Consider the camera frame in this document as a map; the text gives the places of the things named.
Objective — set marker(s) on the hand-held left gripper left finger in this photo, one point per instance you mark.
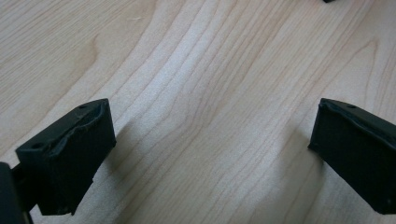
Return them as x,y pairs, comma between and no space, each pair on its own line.
71,155

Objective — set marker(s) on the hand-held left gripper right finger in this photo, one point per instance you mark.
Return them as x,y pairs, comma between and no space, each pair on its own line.
358,155

